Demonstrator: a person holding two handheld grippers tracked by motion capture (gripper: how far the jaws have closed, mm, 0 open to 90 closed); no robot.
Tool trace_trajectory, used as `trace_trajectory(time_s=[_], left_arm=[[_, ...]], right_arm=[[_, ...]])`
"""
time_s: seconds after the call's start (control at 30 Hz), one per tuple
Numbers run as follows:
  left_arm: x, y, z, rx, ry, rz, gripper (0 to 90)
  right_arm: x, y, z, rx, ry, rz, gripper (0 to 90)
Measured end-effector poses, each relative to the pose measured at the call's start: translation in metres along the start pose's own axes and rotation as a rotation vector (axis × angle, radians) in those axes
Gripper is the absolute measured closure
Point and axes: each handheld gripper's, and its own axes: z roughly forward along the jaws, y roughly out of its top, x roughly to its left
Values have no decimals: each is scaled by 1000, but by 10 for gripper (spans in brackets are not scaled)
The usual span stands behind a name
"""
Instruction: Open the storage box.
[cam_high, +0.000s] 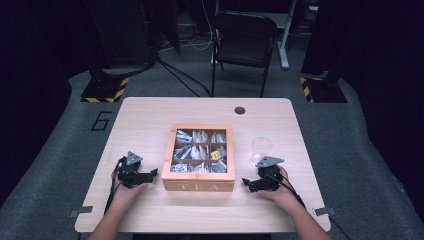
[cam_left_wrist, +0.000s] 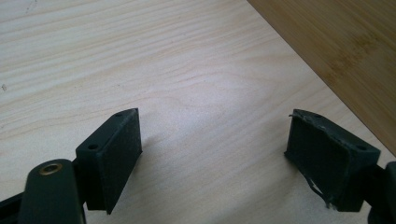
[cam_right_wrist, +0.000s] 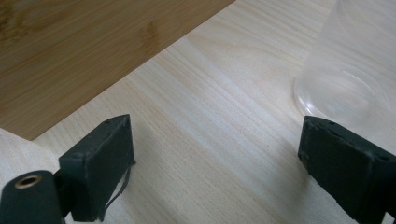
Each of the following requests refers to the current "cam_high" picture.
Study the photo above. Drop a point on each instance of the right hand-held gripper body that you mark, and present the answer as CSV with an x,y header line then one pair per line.
x,y
270,176

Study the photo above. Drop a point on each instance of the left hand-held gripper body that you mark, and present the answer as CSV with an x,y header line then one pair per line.
x,y
128,173

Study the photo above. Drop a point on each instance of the wooden tea box glass lid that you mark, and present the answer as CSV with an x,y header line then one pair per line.
x,y
199,185

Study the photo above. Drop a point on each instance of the person's left hand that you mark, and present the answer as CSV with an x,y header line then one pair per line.
x,y
125,196

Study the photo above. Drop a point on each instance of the person's right hand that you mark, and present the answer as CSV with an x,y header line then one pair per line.
x,y
283,196

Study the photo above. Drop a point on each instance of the grey tape piece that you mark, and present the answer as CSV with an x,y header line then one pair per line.
x,y
324,211
81,211

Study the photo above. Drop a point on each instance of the black yellow striped stand base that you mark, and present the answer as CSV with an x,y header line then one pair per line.
x,y
103,90
325,90

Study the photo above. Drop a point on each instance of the white desk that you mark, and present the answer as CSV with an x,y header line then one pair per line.
x,y
286,40

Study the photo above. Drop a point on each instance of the black folding chair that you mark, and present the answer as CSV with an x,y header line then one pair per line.
x,y
245,40

